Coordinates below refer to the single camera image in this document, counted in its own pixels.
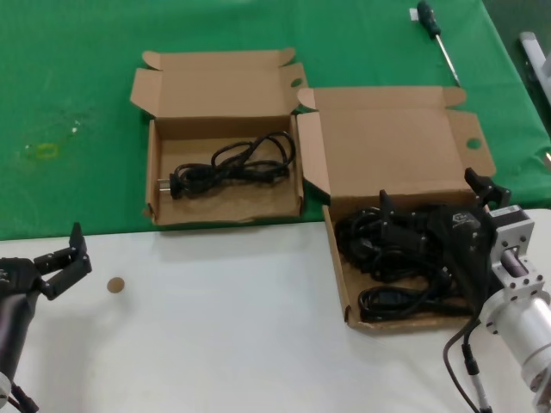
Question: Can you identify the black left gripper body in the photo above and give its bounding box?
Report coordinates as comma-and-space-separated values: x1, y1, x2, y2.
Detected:
0, 256, 44, 376

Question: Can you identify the green-handled screwdriver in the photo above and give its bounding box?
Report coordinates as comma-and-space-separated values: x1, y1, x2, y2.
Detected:
416, 0, 461, 87

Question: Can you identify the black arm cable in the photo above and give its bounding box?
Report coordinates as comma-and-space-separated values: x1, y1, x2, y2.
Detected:
7, 380, 40, 413
442, 317, 484, 413

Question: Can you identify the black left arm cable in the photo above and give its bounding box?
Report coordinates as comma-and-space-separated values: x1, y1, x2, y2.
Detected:
7, 380, 40, 413

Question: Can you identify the grey metal bar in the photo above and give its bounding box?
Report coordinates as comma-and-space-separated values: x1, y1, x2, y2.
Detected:
518, 31, 551, 104

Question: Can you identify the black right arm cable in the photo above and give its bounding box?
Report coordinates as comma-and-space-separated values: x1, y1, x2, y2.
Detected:
442, 317, 484, 413

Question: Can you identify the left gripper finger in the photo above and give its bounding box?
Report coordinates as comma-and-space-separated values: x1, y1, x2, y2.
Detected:
40, 253, 93, 301
33, 222, 87, 270

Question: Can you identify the open brown cardboard box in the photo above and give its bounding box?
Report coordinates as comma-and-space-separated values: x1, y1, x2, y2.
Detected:
295, 84, 497, 331
130, 47, 310, 227

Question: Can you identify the cable with silver connector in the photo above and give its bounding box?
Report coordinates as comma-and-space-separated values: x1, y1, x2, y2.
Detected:
461, 321, 494, 413

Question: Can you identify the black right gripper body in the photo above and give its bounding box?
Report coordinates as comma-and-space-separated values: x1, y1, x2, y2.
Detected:
425, 203, 497, 315

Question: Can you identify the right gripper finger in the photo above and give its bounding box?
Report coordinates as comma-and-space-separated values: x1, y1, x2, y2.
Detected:
378, 188, 430, 254
464, 168, 512, 211

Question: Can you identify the black power cable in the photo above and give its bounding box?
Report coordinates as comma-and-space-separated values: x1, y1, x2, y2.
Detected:
155, 131, 296, 202
334, 206, 431, 276
356, 266, 474, 323

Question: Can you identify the green table cloth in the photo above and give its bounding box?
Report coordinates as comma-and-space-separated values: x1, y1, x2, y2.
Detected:
0, 0, 551, 242

